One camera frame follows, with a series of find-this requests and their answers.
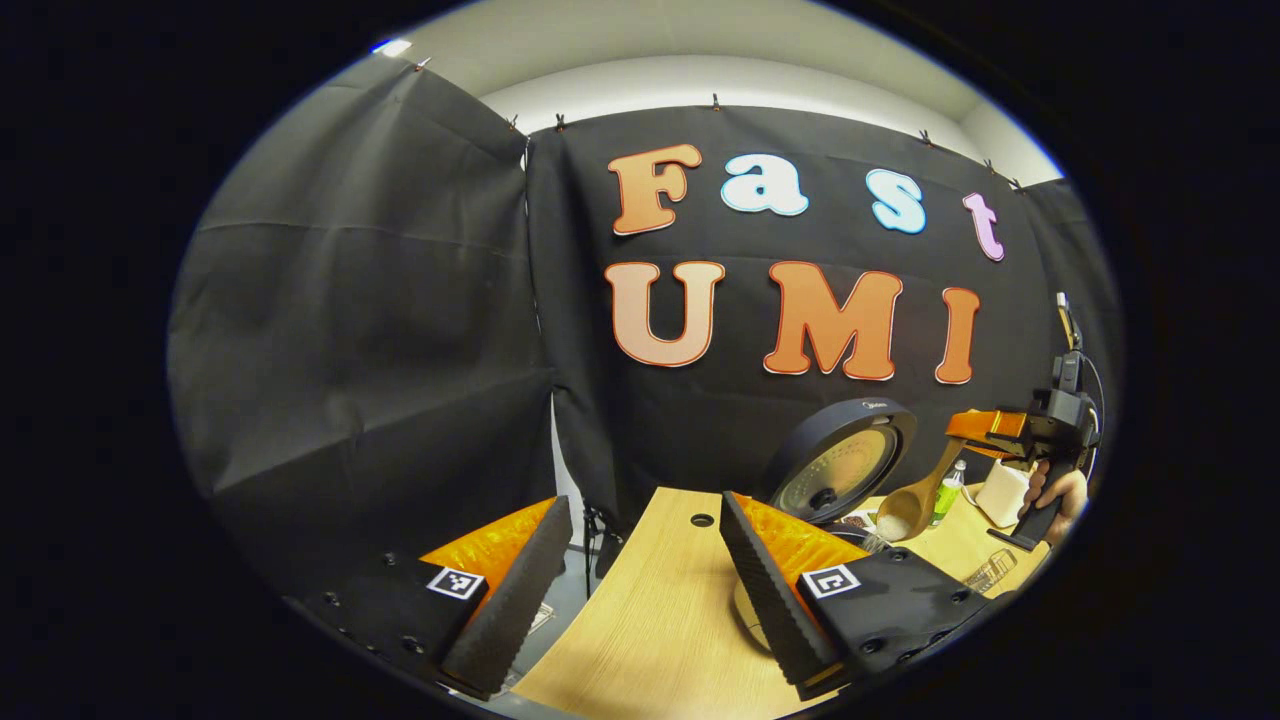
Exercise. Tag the white toaster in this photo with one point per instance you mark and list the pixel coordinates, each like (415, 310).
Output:
(1000, 495)

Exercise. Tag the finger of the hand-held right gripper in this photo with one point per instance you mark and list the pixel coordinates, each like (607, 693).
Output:
(985, 425)

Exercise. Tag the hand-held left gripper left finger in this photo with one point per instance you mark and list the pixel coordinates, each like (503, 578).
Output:
(520, 600)

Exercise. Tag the black rice cooker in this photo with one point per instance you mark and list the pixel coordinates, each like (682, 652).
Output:
(840, 450)

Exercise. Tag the black backdrop cloth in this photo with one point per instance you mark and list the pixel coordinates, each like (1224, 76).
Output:
(350, 350)

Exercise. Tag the wooden spoon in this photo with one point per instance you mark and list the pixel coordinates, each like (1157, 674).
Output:
(930, 490)

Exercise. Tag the green drink bottle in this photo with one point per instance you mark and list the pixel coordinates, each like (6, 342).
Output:
(948, 495)

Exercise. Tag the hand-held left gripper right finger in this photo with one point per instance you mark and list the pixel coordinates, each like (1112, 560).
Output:
(770, 600)

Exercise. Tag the black tripod stand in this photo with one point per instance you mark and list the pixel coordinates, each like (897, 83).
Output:
(598, 550)

